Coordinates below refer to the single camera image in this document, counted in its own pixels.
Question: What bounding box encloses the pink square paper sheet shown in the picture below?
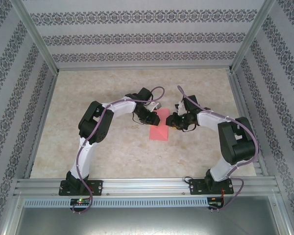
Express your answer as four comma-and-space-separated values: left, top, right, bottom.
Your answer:
148, 108, 170, 142

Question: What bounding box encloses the steel sheet panel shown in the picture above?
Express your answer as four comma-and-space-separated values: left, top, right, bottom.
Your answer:
13, 207, 285, 235

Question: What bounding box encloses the circuit board with green light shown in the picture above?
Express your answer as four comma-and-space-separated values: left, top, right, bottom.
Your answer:
70, 198, 92, 206

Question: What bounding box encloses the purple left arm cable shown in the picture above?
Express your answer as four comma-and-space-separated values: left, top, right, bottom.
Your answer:
72, 87, 166, 215

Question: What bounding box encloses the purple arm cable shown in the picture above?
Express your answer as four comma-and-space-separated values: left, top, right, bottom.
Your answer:
72, 87, 166, 215
176, 85, 260, 213

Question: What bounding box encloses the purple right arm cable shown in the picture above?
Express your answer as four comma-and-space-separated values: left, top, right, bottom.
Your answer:
176, 85, 260, 213

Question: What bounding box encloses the aluminium side rail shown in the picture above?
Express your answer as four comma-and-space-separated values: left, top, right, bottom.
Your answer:
227, 70, 269, 177
23, 70, 59, 179

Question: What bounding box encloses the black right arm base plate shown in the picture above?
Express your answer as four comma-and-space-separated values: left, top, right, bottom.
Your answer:
188, 178, 235, 196

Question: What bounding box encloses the aluminium mounting rail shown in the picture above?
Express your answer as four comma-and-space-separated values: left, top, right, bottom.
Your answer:
14, 178, 280, 197

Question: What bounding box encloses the slotted grey cable duct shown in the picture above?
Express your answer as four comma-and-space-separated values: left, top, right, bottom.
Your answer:
23, 197, 209, 209

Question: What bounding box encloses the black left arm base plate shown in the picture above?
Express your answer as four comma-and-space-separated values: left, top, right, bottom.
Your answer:
58, 180, 104, 196

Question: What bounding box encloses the aluminium frame post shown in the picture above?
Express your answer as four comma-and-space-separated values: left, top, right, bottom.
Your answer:
229, 0, 277, 73
11, 0, 59, 75

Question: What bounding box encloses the aluminium frame upright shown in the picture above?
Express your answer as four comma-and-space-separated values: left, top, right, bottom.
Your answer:
271, 195, 294, 235
1, 193, 24, 235

